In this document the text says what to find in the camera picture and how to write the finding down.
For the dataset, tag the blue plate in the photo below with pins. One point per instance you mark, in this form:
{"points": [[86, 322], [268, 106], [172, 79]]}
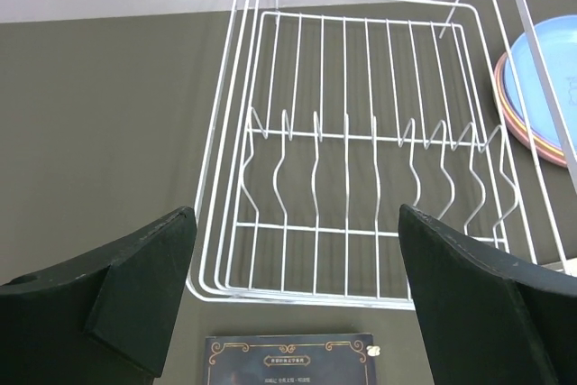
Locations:
{"points": [[557, 39]]}

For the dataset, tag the Tale of Two Cities book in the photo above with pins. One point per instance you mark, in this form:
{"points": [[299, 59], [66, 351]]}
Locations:
{"points": [[291, 359]]}

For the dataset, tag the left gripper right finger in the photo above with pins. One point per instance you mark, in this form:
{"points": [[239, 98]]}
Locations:
{"points": [[486, 316]]}

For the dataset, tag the purple plate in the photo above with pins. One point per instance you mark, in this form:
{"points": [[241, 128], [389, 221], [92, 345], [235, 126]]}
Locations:
{"points": [[526, 94]]}

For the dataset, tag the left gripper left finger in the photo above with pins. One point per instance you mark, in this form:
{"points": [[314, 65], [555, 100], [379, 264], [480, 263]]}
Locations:
{"points": [[104, 317]]}

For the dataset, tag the orange plate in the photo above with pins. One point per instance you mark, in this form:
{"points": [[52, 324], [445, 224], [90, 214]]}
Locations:
{"points": [[514, 112]]}

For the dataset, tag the white wire dish rack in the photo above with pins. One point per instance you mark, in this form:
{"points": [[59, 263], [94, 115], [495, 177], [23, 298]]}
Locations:
{"points": [[331, 114]]}

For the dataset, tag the pink plate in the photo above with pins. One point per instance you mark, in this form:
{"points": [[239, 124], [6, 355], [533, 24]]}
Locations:
{"points": [[507, 114]]}

